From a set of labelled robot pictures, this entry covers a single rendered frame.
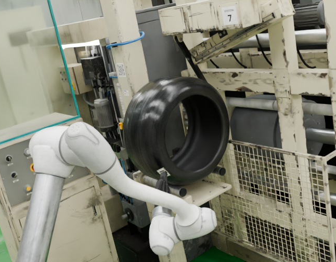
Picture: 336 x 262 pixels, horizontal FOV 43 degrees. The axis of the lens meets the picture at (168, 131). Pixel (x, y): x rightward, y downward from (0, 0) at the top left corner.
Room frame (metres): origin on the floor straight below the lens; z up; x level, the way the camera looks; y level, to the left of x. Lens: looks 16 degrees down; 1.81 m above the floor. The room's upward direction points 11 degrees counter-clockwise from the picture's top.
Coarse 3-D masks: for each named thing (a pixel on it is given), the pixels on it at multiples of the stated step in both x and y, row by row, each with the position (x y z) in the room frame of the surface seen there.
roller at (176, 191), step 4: (144, 176) 2.23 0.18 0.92; (148, 176) 2.22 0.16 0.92; (144, 180) 2.22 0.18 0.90; (148, 180) 2.19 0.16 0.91; (152, 180) 2.16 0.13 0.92; (156, 180) 2.14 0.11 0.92; (152, 184) 2.15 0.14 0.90; (168, 184) 2.06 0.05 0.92; (172, 188) 2.01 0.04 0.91; (176, 188) 1.99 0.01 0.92; (180, 188) 1.97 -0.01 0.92; (184, 188) 1.98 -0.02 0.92; (172, 192) 2.01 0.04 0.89; (176, 192) 1.98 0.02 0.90; (180, 192) 1.96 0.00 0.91; (184, 192) 1.97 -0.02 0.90
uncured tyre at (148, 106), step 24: (144, 96) 2.07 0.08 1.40; (168, 96) 1.99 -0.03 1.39; (192, 96) 2.37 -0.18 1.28; (216, 96) 2.14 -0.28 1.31; (144, 120) 1.96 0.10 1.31; (192, 120) 2.38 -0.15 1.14; (216, 120) 2.29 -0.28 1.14; (144, 144) 1.93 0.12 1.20; (192, 144) 2.35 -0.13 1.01; (216, 144) 2.25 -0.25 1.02; (144, 168) 2.01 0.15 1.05; (168, 168) 1.93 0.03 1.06; (192, 168) 2.22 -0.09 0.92
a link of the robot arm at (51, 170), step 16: (48, 128) 1.49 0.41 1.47; (64, 128) 1.45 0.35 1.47; (32, 144) 1.47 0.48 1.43; (48, 144) 1.42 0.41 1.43; (48, 160) 1.40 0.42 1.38; (48, 176) 1.39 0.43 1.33; (64, 176) 1.42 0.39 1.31; (32, 192) 1.39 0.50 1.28; (48, 192) 1.36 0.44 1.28; (32, 208) 1.34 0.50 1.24; (48, 208) 1.34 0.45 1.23; (32, 224) 1.31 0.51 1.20; (48, 224) 1.33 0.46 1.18; (32, 240) 1.29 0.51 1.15; (48, 240) 1.31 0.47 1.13; (32, 256) 1.26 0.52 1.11
